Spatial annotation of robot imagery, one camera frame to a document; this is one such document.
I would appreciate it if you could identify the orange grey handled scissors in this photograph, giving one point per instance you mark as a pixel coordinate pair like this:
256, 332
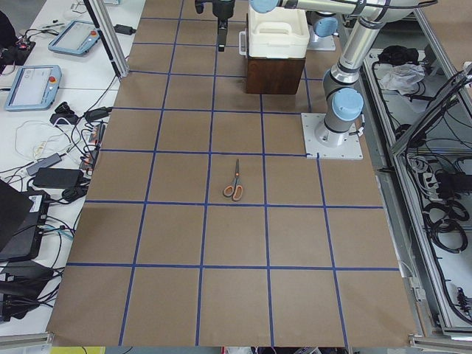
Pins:
235, 189

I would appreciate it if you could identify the white drawer handle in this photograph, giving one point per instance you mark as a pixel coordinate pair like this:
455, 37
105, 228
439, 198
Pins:
242, 48

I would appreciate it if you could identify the blue teach pendant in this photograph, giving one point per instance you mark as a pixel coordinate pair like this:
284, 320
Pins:
34, 88
77, 38

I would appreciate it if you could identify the black power adapter brick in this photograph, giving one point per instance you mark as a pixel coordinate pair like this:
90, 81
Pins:
57, 178

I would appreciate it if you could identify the blue teach pendant far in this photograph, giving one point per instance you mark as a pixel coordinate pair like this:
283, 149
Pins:
77, 38

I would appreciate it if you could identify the crumpled white cloth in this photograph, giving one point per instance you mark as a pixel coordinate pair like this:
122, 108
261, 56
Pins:
404, 79

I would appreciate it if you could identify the aluminium frame post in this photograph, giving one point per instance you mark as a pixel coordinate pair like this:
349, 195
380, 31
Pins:
102, 21

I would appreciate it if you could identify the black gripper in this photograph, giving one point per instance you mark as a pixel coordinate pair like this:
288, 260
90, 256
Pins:
223, 9

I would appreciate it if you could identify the white plastic tray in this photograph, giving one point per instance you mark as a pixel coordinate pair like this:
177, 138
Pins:
279, 34

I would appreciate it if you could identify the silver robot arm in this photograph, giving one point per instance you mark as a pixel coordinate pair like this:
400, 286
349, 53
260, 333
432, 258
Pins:
323, 23
344, 103

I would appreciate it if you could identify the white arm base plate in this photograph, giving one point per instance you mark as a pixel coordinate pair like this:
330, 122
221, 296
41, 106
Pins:
321, 143
317, 43

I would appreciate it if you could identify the blue teach pendant near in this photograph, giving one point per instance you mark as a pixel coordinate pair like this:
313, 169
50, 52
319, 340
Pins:
34, 88

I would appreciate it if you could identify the black small power adapter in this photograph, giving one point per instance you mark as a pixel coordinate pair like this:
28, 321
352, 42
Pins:
124, 29

